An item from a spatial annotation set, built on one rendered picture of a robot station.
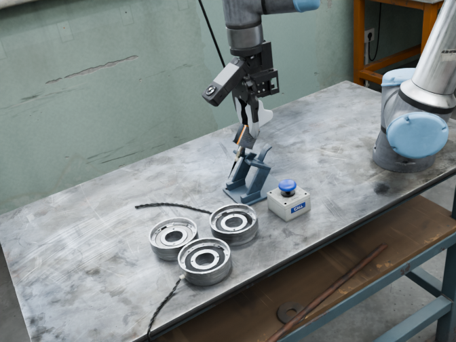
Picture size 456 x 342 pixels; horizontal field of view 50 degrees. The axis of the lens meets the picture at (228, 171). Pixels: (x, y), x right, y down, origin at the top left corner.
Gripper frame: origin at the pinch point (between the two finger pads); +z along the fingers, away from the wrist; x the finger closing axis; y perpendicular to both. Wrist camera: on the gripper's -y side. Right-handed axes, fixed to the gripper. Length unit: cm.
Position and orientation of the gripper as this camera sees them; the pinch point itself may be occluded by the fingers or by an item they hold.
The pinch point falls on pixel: (248, 131)
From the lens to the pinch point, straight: 113.8
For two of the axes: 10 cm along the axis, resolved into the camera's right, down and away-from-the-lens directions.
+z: 1.3, 8.4, 5.2
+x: -4.7, -4.1, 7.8
